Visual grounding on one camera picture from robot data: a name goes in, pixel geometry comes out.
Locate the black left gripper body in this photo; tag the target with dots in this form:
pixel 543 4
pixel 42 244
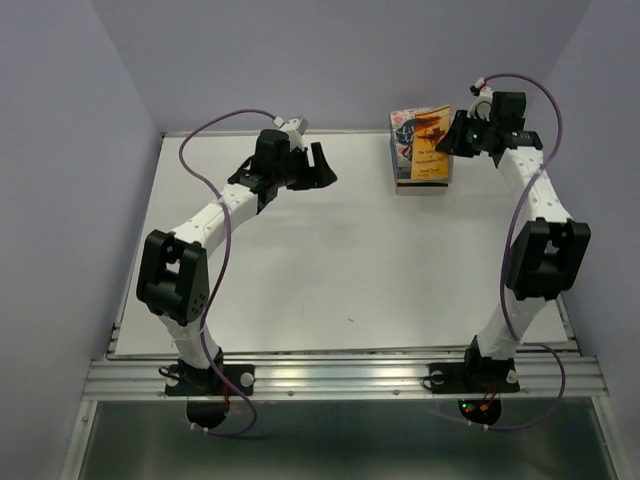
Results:
pixel 295 168

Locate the Tale of Two Cities book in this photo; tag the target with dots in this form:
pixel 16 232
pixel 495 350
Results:
pixel 421 189

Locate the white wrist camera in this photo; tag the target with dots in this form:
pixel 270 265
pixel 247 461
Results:
pixel 295 128
pixel 482 104

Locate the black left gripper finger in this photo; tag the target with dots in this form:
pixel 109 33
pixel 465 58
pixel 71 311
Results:
pixel 322 172
pixel 312 182

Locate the aluminium front rail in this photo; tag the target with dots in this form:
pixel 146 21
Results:
pixel 345 377

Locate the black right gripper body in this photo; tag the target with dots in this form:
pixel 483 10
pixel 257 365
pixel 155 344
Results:
pixel 477 131

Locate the Huckleberry Finn orange book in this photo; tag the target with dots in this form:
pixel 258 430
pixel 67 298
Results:
pixel 428 164

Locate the Little Women floral book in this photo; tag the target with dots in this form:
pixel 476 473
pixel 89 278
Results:
pixel 402 129

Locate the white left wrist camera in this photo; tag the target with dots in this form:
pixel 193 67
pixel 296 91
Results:
pixel 295 128

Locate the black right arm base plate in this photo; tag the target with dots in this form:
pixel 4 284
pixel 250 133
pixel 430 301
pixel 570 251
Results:
pixel 477 386

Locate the Nineteen Eighty Four blue book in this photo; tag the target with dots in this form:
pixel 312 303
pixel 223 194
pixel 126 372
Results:
pixel 403 176

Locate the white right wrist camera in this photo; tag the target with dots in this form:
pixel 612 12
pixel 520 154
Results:
pixel 482 104

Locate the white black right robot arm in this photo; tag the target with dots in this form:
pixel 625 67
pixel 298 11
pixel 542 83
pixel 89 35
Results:
pixel 544 247

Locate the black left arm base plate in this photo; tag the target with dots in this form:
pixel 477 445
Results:
pixel 208 397

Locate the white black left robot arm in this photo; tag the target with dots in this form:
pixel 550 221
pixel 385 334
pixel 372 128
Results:
pixel 173 280

